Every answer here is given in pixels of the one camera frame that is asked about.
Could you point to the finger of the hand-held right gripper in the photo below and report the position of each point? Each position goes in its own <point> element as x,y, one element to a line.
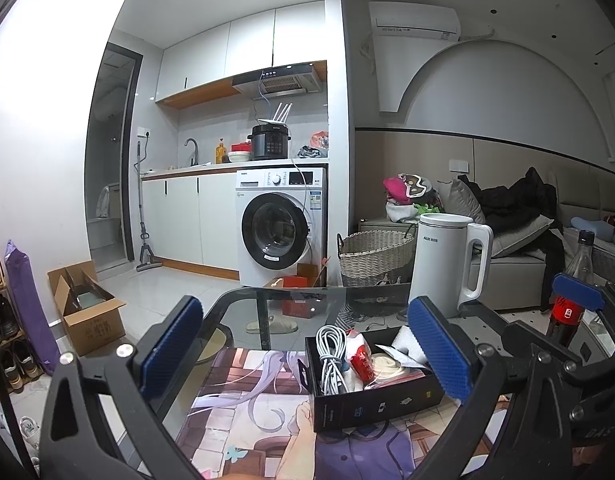
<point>537,342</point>
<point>577,294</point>

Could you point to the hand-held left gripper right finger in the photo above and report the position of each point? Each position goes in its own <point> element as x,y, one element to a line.
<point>440,352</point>

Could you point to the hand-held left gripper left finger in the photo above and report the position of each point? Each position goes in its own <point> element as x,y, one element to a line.
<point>172,345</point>

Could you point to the white foam piece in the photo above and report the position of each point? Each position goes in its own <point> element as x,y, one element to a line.
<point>406,342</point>

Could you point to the clear zip bag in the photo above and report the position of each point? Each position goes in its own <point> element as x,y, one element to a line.
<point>392,367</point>

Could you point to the red and white packet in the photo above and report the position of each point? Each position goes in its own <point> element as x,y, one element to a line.
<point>360,357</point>

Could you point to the black cardboard box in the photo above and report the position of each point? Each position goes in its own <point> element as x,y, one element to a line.
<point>367,407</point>

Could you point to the dark soda bottle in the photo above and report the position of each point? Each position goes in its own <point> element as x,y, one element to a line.
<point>570,290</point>

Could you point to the grey sofa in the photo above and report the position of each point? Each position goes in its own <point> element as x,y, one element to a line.
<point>517,280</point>

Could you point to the blue pillow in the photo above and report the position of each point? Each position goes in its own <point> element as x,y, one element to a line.
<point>590,227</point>

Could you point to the grey pillow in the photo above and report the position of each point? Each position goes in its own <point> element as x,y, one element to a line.
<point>522,237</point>
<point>460,202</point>

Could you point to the brown cardboard box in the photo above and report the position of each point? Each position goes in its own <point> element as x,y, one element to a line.
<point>89,325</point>

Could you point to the white electric kettle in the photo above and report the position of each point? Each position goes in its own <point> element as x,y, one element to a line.
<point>440,260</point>

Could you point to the printed desk mat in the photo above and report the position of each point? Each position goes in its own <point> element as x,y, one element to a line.
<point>247,410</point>

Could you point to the beige slipper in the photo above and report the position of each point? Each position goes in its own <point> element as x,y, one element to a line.
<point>270,325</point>

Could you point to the floor mop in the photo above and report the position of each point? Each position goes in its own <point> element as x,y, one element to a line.
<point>143,240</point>

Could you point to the black coat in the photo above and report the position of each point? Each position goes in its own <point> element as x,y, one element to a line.
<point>512,200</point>

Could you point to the wicker basket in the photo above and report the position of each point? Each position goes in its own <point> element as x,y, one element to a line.
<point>375,257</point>

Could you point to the white base cabinets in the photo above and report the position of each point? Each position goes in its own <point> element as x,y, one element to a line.
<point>187,220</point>

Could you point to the red box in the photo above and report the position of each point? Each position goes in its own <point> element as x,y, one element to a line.
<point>300,295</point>

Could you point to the purple bag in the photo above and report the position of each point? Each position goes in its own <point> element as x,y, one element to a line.
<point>29,305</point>

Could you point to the white washing machine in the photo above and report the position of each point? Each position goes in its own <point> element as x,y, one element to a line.
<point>282,230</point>

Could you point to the pile of colourful clothes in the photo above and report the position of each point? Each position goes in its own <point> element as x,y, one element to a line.
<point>407,195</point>

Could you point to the white sneaker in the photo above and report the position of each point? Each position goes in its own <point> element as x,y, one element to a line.
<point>29,432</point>

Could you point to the black kitchen faucet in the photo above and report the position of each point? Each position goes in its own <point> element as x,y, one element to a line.
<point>192,152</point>

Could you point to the yellow bottle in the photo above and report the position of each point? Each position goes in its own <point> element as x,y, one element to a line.
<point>221,152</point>

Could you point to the red and white bowls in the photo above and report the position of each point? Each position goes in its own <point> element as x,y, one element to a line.
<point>240,152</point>

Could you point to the black pressure cooker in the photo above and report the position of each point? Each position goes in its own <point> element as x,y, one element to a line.
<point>271,142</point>

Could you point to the red plastic bag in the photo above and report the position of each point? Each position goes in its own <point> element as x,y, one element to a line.
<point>318,140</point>

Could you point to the white router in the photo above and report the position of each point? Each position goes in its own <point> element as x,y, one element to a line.
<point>276,115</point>

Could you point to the steel range hood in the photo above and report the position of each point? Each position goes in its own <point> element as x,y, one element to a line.
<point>277,82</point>

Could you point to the white air conditioner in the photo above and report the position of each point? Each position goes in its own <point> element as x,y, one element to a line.
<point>415,17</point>

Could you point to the white wall socket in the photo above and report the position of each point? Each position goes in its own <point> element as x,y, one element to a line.
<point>143,132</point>
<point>458,165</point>

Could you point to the white wall cabinets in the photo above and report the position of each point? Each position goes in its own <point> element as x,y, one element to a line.
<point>237,50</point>

